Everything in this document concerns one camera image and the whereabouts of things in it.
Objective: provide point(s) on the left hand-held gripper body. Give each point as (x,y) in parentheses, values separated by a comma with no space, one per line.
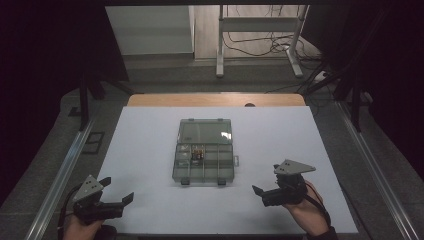
(91,208)

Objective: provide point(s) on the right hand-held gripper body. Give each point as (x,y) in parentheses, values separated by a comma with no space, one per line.
(288,191)

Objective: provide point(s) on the clear grey compartment storage box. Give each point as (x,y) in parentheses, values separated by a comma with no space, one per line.
(203,168)

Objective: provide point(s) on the black and gold battery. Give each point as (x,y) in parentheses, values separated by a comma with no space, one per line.
(194,154)
(198,154)
(202,154)

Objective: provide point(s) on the person's left hand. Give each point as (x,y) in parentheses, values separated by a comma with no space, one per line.
(80,230)

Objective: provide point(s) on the person's right hand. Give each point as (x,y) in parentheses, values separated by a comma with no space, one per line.
(308,213)

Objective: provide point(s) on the white table mat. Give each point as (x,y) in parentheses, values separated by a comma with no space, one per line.
(150,186)

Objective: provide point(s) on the dark floor socket plate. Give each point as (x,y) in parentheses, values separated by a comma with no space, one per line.
(93,142)

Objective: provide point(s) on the black metal stand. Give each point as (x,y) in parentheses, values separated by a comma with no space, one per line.
(355,96)
(85,100)

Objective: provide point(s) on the white power strip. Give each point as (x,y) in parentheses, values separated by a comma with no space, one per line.
(320,76)

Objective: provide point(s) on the white cabinet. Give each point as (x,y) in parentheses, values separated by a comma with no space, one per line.
(150,30)

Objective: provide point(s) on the aluminium rail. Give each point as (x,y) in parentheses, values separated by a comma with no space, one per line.
(376,166)
(60,180)

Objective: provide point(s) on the white desk frame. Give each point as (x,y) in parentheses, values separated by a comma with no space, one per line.
(256,24)

